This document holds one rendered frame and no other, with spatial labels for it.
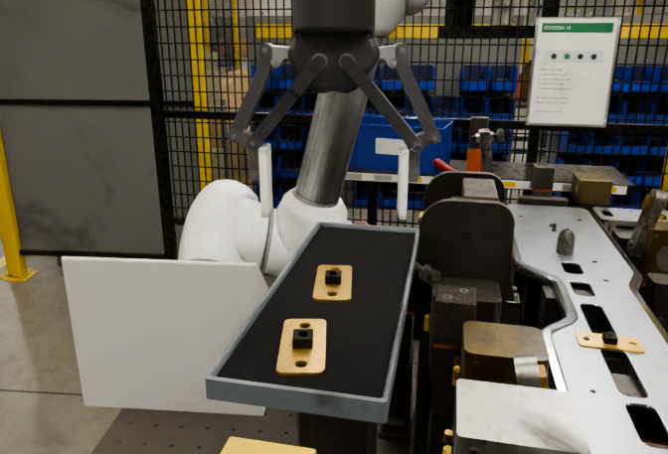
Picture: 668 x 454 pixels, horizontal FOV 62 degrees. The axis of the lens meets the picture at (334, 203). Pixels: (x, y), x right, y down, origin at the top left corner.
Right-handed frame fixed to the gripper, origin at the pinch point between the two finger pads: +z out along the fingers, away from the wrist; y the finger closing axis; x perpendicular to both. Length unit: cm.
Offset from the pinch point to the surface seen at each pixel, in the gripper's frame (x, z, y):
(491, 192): -26.4, 6.1, -22.1
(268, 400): 18.8, 9.5, 3.9
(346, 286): 1.2, 8.6, -1.3
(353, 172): -102, 22, -1
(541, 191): -89, 23, -50
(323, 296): 3.5, 8.6, 0.9
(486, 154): -63, 8, -29
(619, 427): 1.1, 24.9, -31.4
